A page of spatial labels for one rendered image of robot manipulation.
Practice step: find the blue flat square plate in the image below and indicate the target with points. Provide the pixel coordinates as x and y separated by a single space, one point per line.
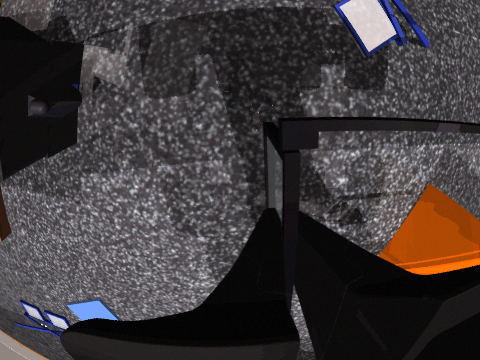
93 308

